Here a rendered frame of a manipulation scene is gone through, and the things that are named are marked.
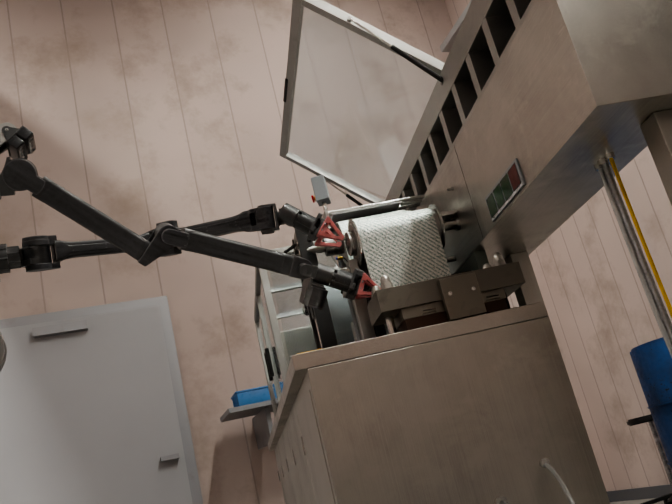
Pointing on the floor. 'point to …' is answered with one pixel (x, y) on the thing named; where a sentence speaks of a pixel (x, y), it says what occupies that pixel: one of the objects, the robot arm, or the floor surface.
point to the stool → (659, 453)
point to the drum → (657, 387)
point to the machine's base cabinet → (441, 426)
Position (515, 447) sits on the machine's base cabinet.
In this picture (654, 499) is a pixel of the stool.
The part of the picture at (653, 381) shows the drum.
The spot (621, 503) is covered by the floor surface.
